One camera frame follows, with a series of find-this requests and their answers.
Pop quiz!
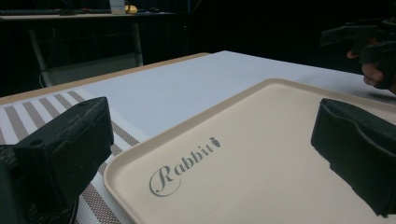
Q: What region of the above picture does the grey folding chair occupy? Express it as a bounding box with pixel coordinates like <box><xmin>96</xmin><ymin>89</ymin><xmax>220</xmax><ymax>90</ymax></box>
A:
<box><xmin>27</xmin><ymin>21</ymin><xmax>145</xmax><ymax>89</ymax></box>

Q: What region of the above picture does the dark keyboard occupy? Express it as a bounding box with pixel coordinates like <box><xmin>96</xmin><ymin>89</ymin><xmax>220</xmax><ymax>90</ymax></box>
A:
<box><xmin>0</xmin><ymin>7</ymin><xmax>62</xmax><ymax>17</ymax></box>

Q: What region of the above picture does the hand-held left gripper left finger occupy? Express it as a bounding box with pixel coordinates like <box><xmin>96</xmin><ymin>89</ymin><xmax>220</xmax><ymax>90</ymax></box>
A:
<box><xmin>0</xmin><ymin>96</ymin><xmax>115</xmax><ymax>224</ymax></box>

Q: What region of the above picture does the background desk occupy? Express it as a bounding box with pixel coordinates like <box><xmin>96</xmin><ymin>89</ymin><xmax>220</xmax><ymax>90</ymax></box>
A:
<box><xmin>0</xmin><ymin>11</ymin><xmax>178</xmax><ymax>23</ymax></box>

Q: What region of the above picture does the white box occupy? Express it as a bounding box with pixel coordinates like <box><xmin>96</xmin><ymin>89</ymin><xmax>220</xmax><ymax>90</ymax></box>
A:
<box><xmin>108</xmin><ymin>0</ymin><xmax>127</xmax><ymax>15</ymax></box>

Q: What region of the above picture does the yellow object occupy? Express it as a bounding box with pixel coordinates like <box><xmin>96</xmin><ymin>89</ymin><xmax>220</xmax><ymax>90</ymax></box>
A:
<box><xmin>124</xmin><ymin>3</ymin><xmax>139</xmax><ymax>15</ymax></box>

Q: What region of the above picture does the brown white striped placemat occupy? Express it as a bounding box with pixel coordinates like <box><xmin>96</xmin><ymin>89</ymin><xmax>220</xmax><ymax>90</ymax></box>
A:
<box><xmin>0</xmin><ymin>90</ymin><xmax>151</xmax><ymax>224</ymax></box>

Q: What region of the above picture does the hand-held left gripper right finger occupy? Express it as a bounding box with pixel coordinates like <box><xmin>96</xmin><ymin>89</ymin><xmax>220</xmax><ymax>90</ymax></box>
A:
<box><xmin>310</xmin><ymin>98</ymin><xmax>396</xmax><ymax>218</ymax></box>

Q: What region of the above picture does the beige plastic tray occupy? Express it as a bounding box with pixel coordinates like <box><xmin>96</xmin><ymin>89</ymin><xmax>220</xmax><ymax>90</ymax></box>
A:
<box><xmin>103</xmin><ymin>77</ymin><xmax>396</xmax><ymax>224</ymax></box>

